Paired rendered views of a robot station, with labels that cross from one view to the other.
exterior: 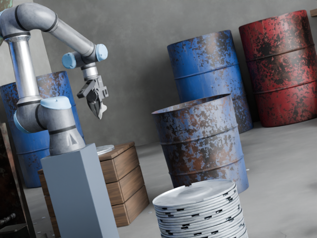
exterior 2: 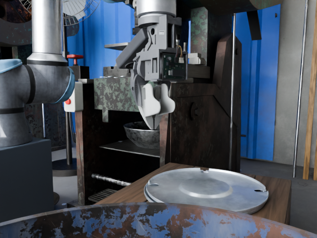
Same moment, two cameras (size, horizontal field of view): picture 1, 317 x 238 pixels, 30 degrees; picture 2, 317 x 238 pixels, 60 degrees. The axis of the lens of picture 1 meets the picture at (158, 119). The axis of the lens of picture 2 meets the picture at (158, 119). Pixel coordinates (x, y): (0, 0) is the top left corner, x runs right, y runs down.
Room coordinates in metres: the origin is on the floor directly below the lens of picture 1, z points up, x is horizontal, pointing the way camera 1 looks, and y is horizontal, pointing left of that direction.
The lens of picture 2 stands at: (3.06, -0.26, 0.61)
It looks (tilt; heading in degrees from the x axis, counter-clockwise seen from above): 7 degrees down; 102
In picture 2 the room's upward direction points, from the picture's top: straight up
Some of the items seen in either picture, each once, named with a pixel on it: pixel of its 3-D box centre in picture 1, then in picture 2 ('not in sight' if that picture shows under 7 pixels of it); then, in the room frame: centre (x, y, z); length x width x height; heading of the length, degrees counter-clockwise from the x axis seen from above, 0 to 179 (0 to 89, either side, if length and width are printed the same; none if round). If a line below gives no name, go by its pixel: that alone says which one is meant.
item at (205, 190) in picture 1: (193, 192); not in sight; (2.00, -0.06, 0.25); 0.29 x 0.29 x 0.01
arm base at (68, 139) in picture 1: (64, 139); (2, 124); (2.47, 0.40, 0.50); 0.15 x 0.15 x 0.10
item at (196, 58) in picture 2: not in sight; (186, 54); (2.91, 1.04, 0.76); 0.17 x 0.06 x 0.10; 159
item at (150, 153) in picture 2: not in sight; (157, 144); (2.76, 1.11, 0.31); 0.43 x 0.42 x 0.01; 159
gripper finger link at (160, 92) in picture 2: (97, 109); (164, 106); (2.95, 0.28, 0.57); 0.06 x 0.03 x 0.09; 140
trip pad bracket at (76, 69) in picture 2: not in sight; (79, 84); (2.38, 1.01, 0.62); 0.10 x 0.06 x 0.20; 159
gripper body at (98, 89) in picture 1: (95, 88); (159, 51); (2.95, 0.27, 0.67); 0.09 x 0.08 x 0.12; 140
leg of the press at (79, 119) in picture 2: not in sight; (132, 112); (2.56, 1.33, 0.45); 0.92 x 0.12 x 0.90; 69
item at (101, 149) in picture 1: (86, 153); (204, 186); (3.03, 0.40, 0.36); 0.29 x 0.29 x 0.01
